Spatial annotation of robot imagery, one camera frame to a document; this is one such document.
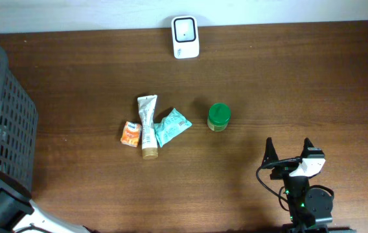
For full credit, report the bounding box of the white tube gold cap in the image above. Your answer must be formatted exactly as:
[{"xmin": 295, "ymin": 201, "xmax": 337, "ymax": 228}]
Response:
[{"xmin": 137, "ymin": 94, "xmax": 158, "ymax": 160}]

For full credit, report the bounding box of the light green wipes packet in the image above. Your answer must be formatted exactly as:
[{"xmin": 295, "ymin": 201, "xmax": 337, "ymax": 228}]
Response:
[{"xmin": 154, "ymin": 108, "xmax": 192, "ymax": 148}]

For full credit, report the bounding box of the white barcode scanner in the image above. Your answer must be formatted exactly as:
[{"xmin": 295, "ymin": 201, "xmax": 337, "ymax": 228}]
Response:
[{"xmin": 171, "ymin": 16, "xmax": 200, "ymax": 60}]

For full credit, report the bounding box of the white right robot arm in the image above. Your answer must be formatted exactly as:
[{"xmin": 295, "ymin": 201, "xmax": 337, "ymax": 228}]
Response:
[{"xmin": 256, "ymin": 137, "xmax": 334, "ymax": 232}]

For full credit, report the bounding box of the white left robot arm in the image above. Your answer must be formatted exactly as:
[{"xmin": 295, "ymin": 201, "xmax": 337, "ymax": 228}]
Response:
[{"xmin": 0, "ymin": 172, "xmax": 92, "ymax": 233}]

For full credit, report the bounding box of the green lid jar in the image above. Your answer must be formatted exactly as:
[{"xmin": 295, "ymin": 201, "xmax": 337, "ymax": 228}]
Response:
[{"xmin": 207, "ymin": 103, "xmax": 231, "ymax": 132}]

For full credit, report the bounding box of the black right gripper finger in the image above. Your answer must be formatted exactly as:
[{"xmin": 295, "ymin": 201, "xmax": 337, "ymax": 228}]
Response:
[
  {"xmin": 301, "ymin": 138, "xmax": 314, "ymax": 158},
  {"xmin": 262, "ymin": 137, "xmax": 279, "ymax": 166}
]

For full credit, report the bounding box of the grey plastic basket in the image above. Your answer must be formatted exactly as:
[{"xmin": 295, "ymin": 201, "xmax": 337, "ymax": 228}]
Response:
[{"xmin": 0, "ymin": 47, "xmax": 39, "ymax": 191}]

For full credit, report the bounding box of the orange tissue packet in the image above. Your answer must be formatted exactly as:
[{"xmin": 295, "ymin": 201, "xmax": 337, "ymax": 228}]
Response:
[{"xmin": 120, "ymin": 121, "xmax": 142, "ymax": 148}]

